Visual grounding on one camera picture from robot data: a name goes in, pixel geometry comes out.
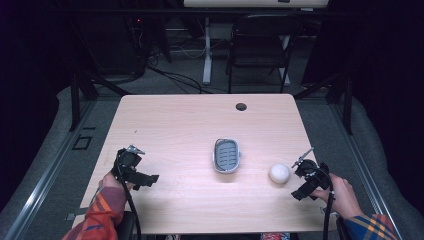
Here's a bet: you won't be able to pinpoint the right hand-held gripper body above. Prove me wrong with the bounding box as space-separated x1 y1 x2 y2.
290 159 332 202

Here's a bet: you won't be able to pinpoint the person's left hand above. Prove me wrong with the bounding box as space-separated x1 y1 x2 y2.
98 170 136 192

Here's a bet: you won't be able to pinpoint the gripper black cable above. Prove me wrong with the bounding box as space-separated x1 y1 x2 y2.
114 149 143 240
321 163 336 240

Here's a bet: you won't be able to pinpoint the white round soap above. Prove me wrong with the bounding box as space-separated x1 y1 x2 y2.
269 163 291 185

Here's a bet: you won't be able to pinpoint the black floor cables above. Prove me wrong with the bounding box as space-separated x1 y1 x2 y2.
133 19 214 95

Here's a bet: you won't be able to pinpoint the black folding chair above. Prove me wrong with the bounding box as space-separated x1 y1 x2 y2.
226 13 303 94

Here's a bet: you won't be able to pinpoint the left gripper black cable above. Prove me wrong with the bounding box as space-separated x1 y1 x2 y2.
114 149 143 240

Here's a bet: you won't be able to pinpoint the person's right hand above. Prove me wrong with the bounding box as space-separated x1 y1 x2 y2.
312 172 364 220

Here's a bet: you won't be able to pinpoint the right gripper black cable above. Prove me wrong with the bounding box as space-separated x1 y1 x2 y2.
321 163 336 240

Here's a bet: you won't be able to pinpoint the grey soap dish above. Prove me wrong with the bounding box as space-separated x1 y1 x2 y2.
212 137 242 174

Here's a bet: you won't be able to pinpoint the black metal stand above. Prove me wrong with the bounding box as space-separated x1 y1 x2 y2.
293 71 354 136
68 68 131 133

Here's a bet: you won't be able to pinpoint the white desk with metal legs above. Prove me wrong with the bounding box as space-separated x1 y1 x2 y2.
183 0 330 86

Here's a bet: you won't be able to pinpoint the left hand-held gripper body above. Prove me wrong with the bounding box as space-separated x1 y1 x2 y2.
111 147 160 192

